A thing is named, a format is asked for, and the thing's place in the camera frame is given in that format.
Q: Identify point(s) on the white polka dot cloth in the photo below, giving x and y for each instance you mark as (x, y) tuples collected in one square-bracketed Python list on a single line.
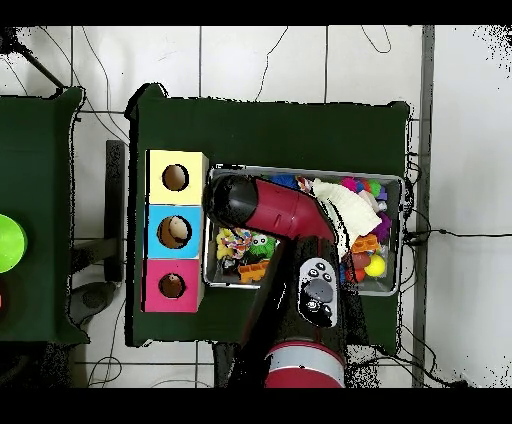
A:
[(238, 240)]

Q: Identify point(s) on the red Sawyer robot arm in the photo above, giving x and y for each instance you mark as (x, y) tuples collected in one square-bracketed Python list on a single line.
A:
[(280, 208)]

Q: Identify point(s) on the wooden box with three holes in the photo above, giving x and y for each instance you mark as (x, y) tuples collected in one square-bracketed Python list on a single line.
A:
[(192, 192)]

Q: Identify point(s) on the green spiky ball with eyes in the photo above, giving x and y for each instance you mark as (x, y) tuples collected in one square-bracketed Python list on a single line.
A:
[(262, 244)]

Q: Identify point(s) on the blue spiky rubber ball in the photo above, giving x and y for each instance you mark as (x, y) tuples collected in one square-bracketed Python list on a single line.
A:
[(284, 180)]

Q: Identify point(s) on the yellow plush toy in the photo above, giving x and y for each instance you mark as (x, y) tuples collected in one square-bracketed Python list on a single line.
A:
[(221, 246)]

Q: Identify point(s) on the orange toy building brick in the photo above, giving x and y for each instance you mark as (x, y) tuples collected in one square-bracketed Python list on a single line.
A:
[(252, 272)]

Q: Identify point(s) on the beige round toy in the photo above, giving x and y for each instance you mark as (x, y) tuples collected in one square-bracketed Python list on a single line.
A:
[(178, 228)]

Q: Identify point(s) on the cream knitted cloth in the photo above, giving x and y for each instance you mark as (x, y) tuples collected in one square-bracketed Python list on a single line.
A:
[(352, 208)]

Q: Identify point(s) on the pink spiky rubber ball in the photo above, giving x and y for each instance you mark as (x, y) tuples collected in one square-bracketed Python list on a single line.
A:
[(349, 183)]

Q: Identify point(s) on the brown toy football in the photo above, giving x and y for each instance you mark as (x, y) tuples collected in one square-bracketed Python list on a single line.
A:
[(362, 260)]

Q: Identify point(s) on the purple rubber toy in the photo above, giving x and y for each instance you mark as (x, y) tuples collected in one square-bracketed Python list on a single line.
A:
[(384, 228)]

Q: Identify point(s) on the yellow smooth ball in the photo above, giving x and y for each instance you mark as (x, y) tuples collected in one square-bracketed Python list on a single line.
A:
[(375, 265)]

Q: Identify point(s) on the grey round stand base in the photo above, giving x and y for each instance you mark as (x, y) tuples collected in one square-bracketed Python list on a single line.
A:
[(94, 300)]

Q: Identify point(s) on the dark green side table cloth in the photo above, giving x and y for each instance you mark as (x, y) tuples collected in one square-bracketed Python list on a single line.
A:
[(36, 160)]

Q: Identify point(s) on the bright green bowl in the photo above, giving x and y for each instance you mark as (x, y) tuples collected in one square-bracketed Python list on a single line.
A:
[(10, 244)]

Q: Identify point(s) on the black tripod pole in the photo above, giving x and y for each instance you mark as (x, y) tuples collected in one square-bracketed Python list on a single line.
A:
[(40, 66)]

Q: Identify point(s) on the grey metal rail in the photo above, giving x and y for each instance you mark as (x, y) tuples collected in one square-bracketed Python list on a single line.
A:
[(426, 120)]

